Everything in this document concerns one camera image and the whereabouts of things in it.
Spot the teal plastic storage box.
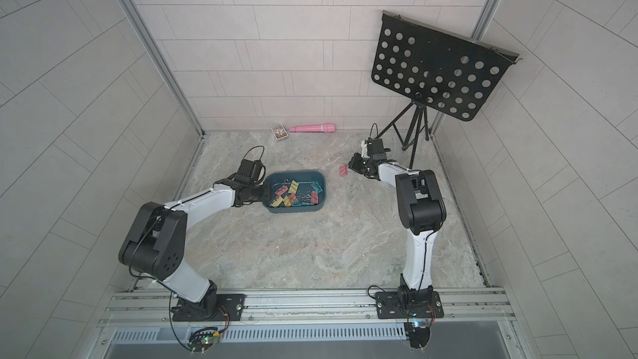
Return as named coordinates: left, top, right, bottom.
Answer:
left=262, top=171, right=327, bottom=214

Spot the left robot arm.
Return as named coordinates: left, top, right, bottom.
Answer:
left=118, top=177, right=271, bottom=322

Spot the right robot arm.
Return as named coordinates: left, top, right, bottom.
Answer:
left=348, top=153, right=447, bottom=309

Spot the yellow binder clip lower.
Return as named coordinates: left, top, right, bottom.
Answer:
left=270, top=196, right=286, bottom=208

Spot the yellow binder clip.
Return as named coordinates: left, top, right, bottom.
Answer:
left=288, top=180, right=299, bottom=194
left=270, top=196, right=286, bottom=208

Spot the yellow binder clip upper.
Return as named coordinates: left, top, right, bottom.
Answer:
left=288, top=180, right=299, bottom=194

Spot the small card box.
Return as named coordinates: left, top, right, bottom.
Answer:
left=271, top=125, right=289, bottom=141

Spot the pink microphone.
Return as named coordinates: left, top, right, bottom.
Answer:
left=289, top=123, right=337, bottom=133

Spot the black music stand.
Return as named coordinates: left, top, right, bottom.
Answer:
left=371, top=11, right=519, bottom=151

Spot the left controller board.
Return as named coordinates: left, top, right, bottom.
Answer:
left=188, top=327, right=222, bottom=356

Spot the controller board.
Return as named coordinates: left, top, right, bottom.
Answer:
left=404, top=319, right=431, bottom=350
left=188, top=327, right=222, bottom=356

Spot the right controller board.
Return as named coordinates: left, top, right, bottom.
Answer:
left=404, top=319, right=431, bottom=350

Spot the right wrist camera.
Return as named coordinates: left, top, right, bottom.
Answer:
left=362, top=138, right=390, bottom=162

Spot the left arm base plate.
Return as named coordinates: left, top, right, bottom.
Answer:
left=170, top=294, right=247, bottom=322

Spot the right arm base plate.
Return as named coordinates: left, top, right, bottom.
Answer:
left=374, top=289, right=445, bottom=321

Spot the aluminium rail frame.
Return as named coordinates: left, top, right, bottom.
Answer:
left=98, top=288, right=516, bottom=327

